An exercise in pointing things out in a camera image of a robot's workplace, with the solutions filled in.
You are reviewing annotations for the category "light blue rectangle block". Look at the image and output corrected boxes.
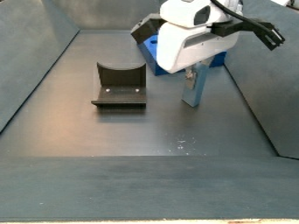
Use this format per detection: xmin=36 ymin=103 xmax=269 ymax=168
xmin=182 ymin=62 xmax=207 ymax=107

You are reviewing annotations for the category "blue shape sorting board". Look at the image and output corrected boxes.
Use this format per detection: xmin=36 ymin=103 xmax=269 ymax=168
xmin=138 ymin=35 xmax=227 ymax=76

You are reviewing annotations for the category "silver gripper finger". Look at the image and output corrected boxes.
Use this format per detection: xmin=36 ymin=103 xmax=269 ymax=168
xmin=185 ymin=66 xmax=197 ymax=89
xmin=201 ymin=57 xmax=214 ymax=75

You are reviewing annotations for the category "black cable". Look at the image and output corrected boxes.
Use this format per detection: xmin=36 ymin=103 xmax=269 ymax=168
xmin=210 ymin=0 xmax=279 ymax=40

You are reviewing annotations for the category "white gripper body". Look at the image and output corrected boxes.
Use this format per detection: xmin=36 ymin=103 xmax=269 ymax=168
xmin=157 ymin=0 xmax=239 ymax=74

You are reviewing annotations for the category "black curved holder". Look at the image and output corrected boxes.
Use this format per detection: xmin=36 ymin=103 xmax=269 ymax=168
xmin=91 ymin=64 xmax=147 ymax=107

